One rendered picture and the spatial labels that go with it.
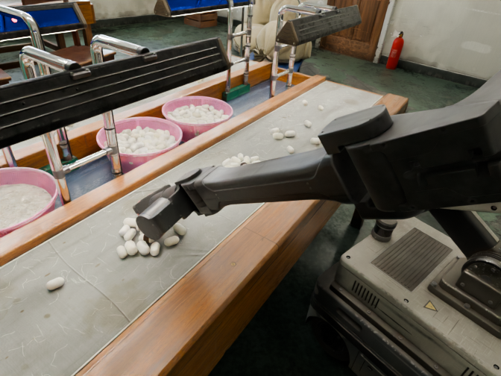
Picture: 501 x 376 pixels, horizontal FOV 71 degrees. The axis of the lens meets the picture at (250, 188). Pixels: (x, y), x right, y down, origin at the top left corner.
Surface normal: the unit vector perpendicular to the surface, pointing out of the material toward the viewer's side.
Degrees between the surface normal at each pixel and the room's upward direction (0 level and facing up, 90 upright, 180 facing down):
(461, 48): 90
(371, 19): 90
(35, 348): 0
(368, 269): 1
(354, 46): 90
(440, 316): 0
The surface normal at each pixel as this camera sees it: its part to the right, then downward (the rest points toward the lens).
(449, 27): -0.63, 0.41
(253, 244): 0.07, -0.81
